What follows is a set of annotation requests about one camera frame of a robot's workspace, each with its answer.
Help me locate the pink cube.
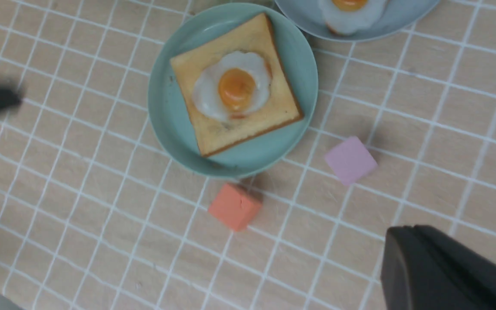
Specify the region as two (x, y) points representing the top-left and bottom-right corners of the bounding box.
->
(325, 136), (378, 186)

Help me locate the teal plate centre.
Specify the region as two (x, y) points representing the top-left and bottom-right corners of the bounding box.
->
(147, 3), (319, 179)

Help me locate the fried egg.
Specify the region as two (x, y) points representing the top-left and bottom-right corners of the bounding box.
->
(318, 0), (388, 36)
(191, 51), (272, 122)

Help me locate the blue plate with eggs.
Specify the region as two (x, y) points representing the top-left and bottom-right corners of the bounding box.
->
(276, 0), (439, 42)

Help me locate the toast slice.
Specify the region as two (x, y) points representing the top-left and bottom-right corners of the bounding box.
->
(170, 12), (304, 158)

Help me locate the orange red cube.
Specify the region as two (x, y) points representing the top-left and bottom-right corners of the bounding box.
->
(208, 183), (262, 232)

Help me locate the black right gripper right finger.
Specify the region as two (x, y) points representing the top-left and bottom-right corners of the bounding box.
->
(380, 224), (496, 310)

